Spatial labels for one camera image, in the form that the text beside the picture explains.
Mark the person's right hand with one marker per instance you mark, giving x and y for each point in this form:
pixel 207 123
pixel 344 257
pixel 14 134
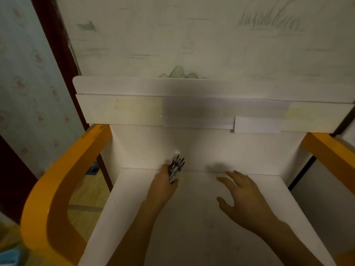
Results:
pixel 249 205

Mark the person's left hand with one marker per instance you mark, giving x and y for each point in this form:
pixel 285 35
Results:
pixel 161 191

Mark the bunch of black pens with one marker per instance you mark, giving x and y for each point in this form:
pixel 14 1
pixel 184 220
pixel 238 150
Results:
pixel 176 167

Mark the person's left forearm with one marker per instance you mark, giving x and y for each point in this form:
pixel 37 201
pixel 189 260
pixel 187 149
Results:
pixel 133 238

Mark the person's right forearm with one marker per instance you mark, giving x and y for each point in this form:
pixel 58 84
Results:
pixel 291 246

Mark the blue bag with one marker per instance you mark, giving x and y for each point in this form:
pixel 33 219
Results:
pixel 93 168

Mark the small white paper strip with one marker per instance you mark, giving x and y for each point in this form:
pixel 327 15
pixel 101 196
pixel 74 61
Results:
pixel 258 125

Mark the large white paper sheet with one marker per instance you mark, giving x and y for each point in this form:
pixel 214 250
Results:
pixel 208 112

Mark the dark brown corner trim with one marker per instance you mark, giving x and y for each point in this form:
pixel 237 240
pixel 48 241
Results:
pixel 55 38

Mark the dark brown door frame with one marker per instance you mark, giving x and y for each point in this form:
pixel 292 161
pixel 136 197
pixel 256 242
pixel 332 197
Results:
pixel 14 185

